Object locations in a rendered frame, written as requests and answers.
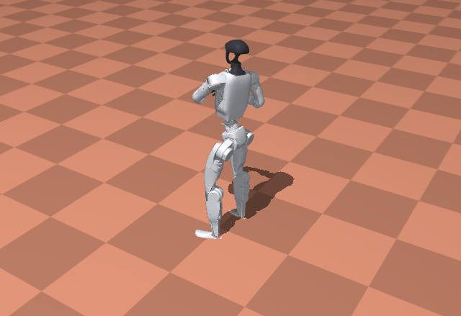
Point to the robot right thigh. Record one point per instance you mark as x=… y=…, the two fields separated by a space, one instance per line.
x=238 y=159

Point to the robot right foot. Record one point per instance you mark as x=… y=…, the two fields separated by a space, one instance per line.
x=234 y=212

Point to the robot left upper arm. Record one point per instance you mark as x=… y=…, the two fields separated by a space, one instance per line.
x=213 y=82

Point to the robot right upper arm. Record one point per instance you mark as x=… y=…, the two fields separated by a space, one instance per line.
x=256 y=90

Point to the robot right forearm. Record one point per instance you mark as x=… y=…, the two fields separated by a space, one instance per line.
x=251 y=96

